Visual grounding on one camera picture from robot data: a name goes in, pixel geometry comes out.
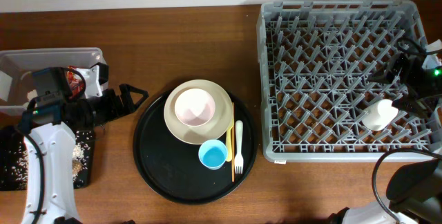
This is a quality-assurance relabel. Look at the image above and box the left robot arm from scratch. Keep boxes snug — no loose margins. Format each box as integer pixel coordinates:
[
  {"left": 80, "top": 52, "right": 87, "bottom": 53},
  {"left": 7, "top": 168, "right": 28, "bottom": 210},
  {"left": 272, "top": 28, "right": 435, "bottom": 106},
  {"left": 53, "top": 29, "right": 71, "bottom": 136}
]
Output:
[{"left": 15, "top": 63, "right": 148, "bottom": 223}]

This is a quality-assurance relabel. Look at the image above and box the orange chopstick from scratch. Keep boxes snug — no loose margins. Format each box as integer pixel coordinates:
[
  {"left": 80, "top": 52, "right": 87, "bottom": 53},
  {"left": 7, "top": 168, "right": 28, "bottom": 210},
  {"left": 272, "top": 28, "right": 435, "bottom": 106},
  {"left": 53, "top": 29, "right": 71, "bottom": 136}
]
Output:
[{"left": 230, "top": 102, "right": 235, "bottom": 183}]

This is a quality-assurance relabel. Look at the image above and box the white rice pile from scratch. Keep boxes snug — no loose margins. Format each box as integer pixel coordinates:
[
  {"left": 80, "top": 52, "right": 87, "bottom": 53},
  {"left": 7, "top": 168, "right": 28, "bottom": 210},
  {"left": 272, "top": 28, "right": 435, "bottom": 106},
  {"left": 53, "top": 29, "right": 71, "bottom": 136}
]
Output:
[{"left": 8, "top": 131, "right": 95, "bottom": 189}]

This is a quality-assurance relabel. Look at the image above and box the clear plastic waste bin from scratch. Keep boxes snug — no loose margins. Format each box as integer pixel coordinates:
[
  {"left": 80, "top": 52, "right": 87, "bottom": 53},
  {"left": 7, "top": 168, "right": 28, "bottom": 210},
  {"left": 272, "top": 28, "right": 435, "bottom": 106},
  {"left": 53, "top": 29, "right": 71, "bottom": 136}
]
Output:
[{"left": 1, "top": 48, "right": 106, "bottom": 116}]

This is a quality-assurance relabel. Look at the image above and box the white plastic fork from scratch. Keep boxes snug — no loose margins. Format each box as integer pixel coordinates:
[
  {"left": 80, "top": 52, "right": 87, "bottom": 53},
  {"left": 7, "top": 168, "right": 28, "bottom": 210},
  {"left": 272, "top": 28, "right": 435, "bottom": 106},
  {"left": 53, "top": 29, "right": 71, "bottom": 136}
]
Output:
[{"left": 234, "top": 120, "right": 244, "bottom": 174}]

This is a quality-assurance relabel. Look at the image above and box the white napkin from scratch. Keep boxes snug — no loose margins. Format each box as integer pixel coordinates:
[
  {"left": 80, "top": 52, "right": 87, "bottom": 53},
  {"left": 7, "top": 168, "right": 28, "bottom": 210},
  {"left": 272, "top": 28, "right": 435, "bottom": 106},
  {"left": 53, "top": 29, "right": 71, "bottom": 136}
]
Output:
[{"left": 27, "top": 89, "right": 37, "bottom": 101}]

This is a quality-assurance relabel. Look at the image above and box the red snack wrapper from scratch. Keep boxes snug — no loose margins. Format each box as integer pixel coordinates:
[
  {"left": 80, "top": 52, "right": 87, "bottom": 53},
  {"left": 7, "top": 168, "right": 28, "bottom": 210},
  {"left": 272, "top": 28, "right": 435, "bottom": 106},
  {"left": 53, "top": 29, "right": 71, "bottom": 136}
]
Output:
[{"left": 66, "top": 66, "right": 85, "bottom": 96}]

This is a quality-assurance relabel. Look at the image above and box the small pink plate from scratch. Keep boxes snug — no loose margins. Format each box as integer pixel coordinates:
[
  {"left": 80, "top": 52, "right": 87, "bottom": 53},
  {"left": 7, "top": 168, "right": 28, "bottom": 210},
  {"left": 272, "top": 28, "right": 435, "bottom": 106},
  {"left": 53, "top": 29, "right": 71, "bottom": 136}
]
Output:
[{"left": 174, "top": 88, "right": 216, "bottom": 127}]

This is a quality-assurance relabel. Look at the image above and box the black rectangular tray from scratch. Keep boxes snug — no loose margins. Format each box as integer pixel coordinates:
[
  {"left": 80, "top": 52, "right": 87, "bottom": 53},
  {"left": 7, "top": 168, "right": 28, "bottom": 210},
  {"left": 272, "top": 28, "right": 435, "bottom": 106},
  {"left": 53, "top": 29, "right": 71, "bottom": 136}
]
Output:
[{"left": 1, "top": 126, "right": 95, "bottom": 191}]

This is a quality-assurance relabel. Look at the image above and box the blue cup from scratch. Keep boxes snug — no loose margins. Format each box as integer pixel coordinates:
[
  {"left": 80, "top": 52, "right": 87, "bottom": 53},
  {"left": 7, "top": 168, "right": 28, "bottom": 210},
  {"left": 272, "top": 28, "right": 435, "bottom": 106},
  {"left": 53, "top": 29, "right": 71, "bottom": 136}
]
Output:
[{"left": 198, "top": 140, "right": 228, "bottom": 170}]

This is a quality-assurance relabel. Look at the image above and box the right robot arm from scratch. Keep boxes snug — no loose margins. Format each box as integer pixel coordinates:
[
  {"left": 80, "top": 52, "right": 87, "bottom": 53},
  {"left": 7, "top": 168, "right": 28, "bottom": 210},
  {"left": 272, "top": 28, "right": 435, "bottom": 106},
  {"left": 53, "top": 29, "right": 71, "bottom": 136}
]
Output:
[{"left": 326, "top": 37, "right": 441, "bottom": 223}]

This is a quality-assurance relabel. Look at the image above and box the white label on bin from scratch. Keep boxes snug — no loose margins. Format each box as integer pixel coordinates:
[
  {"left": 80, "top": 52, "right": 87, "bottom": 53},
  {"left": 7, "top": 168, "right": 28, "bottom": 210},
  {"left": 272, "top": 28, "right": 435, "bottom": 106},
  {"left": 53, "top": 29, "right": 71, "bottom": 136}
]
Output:
[{"left": 0, "top": 71, "right": 12, "bottom": 102}]

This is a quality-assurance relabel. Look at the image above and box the large beige plate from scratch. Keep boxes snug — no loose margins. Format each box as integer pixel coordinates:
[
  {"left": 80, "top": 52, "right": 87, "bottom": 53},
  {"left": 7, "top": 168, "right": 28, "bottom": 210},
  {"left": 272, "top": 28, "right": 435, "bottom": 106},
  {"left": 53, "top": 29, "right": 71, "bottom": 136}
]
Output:
[{"left": 164, "top": 80, "right": 232, "bottom": 144}]

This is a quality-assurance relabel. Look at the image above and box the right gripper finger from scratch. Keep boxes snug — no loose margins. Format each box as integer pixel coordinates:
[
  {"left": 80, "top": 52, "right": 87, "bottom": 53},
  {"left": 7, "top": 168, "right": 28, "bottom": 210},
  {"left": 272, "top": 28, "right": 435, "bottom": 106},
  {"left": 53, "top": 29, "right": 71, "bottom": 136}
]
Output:
[
  {"left": 367, "top": 66, "right": 397, "bottom": 84},
  {"left": 392, "top": 96, "right": 432, "bottom": 119}
]

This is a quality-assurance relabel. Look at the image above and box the white cup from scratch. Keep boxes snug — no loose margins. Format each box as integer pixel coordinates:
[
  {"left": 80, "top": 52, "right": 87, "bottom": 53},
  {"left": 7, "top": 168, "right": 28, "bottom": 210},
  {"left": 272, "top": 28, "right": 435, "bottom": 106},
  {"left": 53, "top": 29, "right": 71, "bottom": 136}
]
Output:
[{"left": 362, "top": 99, "right": 398, "bottom": 131}]

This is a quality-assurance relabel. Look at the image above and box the grey dishwasher rack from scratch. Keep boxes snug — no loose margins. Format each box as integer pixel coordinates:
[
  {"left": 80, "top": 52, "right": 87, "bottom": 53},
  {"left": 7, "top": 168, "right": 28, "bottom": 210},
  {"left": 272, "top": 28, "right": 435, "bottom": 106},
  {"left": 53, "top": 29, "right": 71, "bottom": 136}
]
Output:
[{"left": 256, "top": 0, "right": 427, "bottom": 164}]

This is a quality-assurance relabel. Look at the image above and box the round black serving tray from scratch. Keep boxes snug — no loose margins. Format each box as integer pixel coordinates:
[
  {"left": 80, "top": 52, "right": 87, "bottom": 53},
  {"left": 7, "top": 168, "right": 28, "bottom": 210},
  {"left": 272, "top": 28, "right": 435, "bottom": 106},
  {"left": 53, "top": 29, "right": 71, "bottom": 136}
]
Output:
[{"left": 133, "top": 91, "right": 259, "bottom": 205}]

